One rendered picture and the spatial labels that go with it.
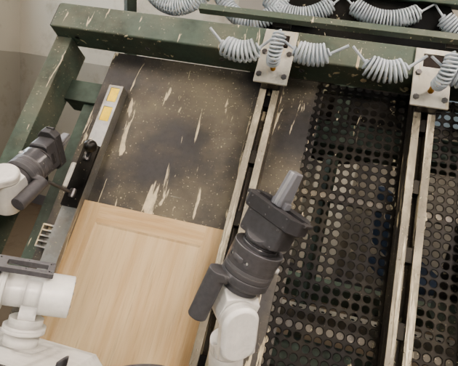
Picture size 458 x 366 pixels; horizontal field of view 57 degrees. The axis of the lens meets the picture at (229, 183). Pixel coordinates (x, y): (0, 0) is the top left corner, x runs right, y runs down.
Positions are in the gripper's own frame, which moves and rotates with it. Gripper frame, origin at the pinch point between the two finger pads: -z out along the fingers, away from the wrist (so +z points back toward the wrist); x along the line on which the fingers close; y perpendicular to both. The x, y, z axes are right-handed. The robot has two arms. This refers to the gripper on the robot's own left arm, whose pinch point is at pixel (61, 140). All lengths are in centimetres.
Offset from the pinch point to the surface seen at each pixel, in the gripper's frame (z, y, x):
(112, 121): -17.3, 6.5, 1.8
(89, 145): 1.4, 10.0, -1.3
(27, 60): -263, -230, 104
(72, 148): -14.4, -8.0, 13.1
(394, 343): 23, 96, 23
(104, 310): 27.7, 23.3, 32.5
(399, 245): 3, 95, 10
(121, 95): -25.1, 6.5, -3.6
